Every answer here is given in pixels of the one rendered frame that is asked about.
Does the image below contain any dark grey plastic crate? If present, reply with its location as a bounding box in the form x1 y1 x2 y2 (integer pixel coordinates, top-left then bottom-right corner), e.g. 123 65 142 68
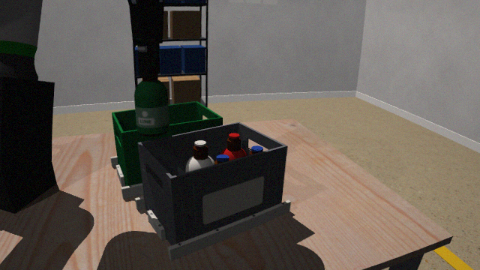
142 122 288 246

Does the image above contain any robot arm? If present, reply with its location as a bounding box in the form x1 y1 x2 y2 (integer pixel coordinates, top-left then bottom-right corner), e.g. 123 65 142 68
0 0 43 80

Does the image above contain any red bottle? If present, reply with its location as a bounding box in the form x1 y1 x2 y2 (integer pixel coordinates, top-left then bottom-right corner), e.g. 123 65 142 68
220 133 248 161

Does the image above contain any green crate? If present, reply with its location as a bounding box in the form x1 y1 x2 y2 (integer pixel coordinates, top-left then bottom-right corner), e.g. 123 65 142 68
114 101 223 186

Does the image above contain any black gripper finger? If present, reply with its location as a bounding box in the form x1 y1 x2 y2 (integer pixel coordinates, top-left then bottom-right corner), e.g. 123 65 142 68
128 0 154 77
149 0 165 74

